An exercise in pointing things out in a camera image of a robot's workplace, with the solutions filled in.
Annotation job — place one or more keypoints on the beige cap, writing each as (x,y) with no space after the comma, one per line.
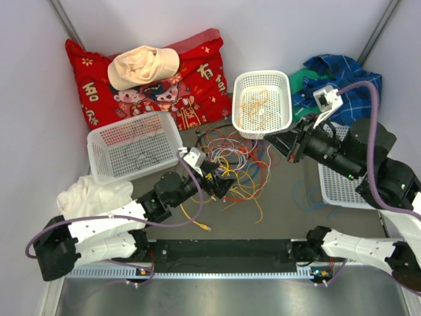
(141,66)

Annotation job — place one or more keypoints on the right white perforated basket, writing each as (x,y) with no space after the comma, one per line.
(340,191)

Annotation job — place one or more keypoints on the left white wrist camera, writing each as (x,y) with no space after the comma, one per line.
(194,157)

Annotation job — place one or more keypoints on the blue plaid shirt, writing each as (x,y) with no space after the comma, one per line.
(343,71)

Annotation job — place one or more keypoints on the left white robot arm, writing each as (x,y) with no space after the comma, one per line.
(64,244)

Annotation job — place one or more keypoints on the white crumpled cloth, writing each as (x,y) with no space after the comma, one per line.
(86,198)

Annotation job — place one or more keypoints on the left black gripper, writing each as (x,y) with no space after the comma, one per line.
(220,185)

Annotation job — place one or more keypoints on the centre white perforated basket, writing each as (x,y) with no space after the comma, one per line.
(261,103)

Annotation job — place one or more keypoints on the left white perforated basket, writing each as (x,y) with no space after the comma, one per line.
(133,148)

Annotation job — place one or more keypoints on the red printed pillow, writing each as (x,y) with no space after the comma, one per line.
(196,94)

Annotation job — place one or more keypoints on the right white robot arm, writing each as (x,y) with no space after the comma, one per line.
(387,185)

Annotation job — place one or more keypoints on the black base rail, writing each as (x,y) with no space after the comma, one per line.
(222,256)

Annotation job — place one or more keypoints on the grey slotted cable duct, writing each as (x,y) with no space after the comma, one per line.
(114,272)

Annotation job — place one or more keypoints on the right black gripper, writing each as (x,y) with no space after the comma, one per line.
(291,143)

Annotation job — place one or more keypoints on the white perforated basket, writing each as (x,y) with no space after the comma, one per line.
(133,148)
(261,103)
(340,191)

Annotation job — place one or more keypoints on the green cloth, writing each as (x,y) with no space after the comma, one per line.
(296,81)

